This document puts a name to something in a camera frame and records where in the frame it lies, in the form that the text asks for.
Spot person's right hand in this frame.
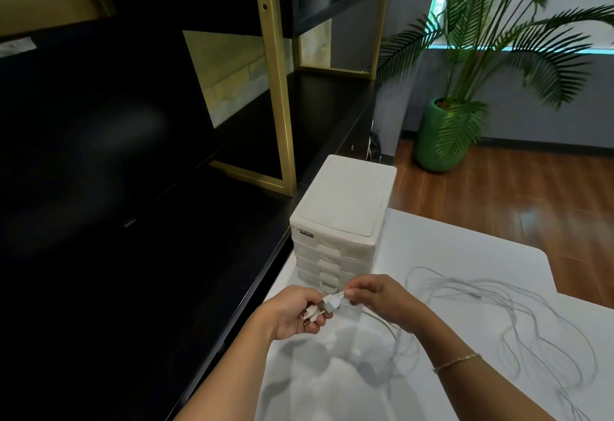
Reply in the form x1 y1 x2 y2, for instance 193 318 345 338
343 274 433 335

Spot person's left hand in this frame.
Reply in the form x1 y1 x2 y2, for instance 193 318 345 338
253 285 333 341

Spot white charging cable bundle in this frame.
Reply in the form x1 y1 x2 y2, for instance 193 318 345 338
299 266 614 421

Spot person's left forearm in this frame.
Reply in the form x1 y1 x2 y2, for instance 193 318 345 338
174 316 279 421

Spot person's right forearm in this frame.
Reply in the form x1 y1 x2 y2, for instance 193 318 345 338
409 311 558 421

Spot white plastic drawer organizer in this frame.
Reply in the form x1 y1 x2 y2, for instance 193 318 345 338
289 154 398 295

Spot green plant pot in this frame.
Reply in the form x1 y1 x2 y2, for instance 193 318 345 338
414 97 486 173

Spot black and gold shelf unit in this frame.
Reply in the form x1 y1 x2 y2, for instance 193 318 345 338
0 0 399 421

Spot black computer monitor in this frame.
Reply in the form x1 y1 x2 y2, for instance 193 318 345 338
0 18 221 263

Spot green palm plant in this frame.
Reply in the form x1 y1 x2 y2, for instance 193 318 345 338
376 0 614 160

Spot window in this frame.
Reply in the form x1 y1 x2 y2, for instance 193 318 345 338
428 0 614 55

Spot white paper label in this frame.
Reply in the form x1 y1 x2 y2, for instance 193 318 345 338
0 36 37 58

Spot thin gold bracelet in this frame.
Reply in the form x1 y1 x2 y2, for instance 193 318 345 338
433 353 482 374

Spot black power cable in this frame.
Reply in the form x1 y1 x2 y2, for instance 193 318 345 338
366 130 384 163

